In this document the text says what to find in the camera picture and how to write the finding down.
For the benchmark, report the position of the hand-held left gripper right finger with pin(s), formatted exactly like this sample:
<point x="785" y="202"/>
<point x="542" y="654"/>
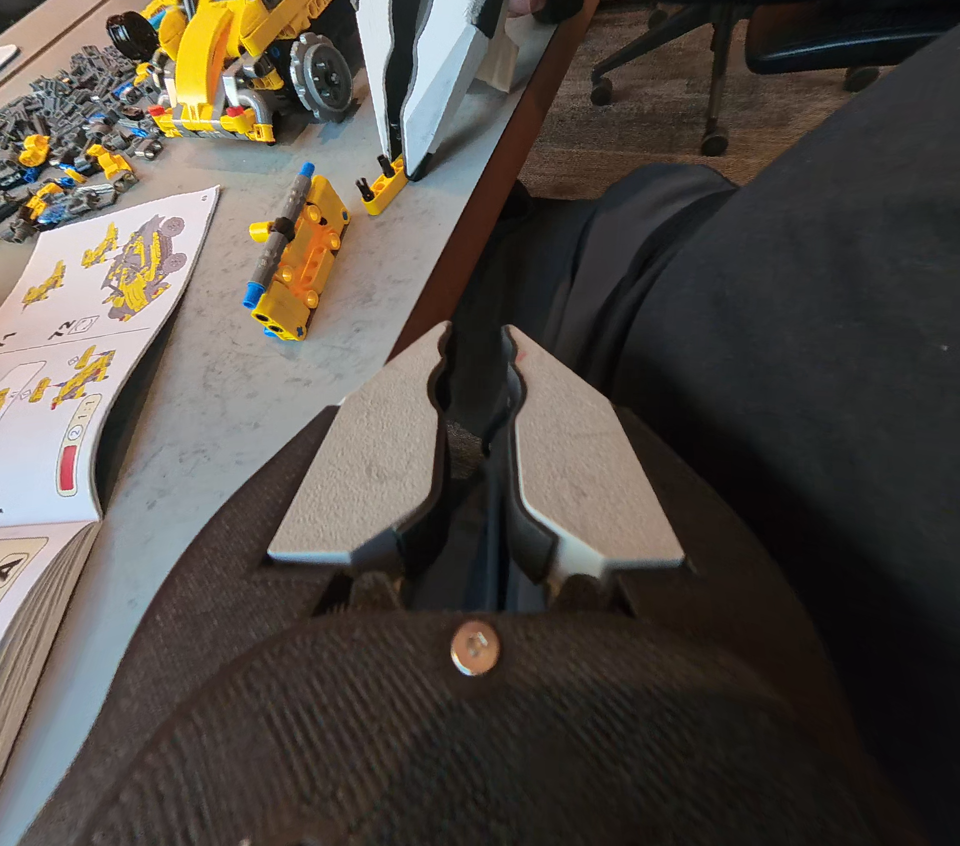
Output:
<point x="592" y="479"/>

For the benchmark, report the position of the black toy tyre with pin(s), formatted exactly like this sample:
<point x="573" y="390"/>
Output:
<point x="129" y="36"/>

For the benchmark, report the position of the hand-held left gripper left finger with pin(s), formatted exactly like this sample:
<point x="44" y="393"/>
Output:
<point x="367" y="479"/>

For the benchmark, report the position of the black office chair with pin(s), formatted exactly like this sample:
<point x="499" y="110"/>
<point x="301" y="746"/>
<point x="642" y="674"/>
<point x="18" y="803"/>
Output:
<point x="825" y="40"/>

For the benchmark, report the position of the yellow beam with black pins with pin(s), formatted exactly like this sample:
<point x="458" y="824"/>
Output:
<point x="382" y="190"/>

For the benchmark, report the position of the grey desk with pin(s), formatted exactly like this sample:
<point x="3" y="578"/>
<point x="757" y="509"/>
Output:
<point x="225" y="404"/>

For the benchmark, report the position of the open instruction booklet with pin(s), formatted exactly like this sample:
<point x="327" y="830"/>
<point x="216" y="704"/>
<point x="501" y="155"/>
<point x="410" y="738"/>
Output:
<point x="90" y="351"/>

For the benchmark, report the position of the pile of grey toy parts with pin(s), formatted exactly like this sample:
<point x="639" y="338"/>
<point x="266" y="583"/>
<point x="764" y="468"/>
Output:
<point x="60" y="111"/>

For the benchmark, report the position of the yellow toy panel block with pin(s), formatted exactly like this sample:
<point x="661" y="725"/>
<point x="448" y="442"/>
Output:
<point x="315" y="261"/>

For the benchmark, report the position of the yellow toy vehicle model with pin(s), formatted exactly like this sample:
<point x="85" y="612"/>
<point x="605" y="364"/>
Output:
<point x="210" y="59"/>

